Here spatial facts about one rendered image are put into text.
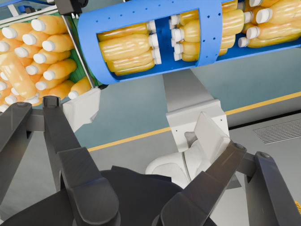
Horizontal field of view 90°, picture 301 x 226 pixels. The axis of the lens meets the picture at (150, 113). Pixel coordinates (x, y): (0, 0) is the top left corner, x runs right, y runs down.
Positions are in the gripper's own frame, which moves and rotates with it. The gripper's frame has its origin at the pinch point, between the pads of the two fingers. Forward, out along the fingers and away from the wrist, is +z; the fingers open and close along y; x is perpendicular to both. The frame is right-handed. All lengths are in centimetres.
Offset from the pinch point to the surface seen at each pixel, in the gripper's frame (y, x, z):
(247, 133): 132, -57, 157
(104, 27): -19.4, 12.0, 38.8
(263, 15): 31, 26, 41
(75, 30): -45, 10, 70
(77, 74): -45, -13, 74
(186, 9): 5.5, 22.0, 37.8
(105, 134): -51, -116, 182
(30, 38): -52, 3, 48
